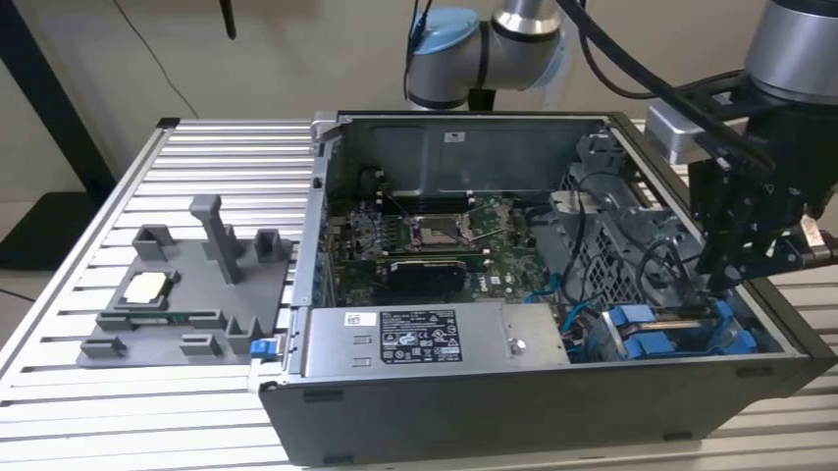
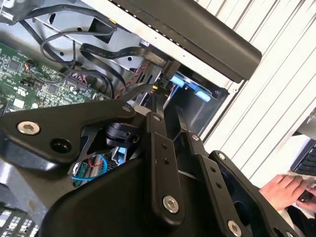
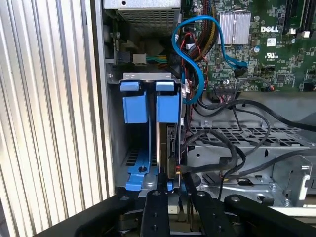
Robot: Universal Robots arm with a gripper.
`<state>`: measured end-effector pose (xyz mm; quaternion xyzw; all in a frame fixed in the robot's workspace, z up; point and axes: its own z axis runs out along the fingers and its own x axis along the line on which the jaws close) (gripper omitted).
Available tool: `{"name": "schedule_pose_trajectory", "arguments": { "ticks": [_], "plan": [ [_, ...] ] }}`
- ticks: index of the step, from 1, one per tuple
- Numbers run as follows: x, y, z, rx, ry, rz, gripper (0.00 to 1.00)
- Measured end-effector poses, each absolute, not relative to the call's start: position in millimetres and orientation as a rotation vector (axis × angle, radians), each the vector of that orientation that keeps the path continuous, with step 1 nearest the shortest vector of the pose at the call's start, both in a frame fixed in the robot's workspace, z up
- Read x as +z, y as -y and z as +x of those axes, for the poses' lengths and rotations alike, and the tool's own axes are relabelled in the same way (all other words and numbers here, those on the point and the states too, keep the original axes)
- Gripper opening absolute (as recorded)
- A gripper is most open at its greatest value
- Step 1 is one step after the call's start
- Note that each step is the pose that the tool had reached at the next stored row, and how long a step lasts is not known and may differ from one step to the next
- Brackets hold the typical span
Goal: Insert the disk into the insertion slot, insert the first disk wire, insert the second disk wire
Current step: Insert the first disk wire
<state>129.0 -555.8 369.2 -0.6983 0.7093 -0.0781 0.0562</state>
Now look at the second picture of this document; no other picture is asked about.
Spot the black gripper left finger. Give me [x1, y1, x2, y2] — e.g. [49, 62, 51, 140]
[0, 95, 186, 228]

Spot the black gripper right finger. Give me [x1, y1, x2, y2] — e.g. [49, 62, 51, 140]
[174, 105, 300, 237]

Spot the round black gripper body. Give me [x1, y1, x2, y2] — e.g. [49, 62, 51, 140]
[40, 157, 223, 237]

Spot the black power wire yellow strand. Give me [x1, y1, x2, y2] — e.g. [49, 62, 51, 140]
[118, 78, 169, 102]

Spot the black data wire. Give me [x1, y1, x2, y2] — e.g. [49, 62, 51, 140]
[79, 42, 181, 80]

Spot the blue disk carrier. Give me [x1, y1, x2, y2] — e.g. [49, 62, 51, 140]
[170, 73, 212, 102]

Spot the person's bare hand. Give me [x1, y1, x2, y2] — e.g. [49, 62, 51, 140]
[259, 174, 316, 213]

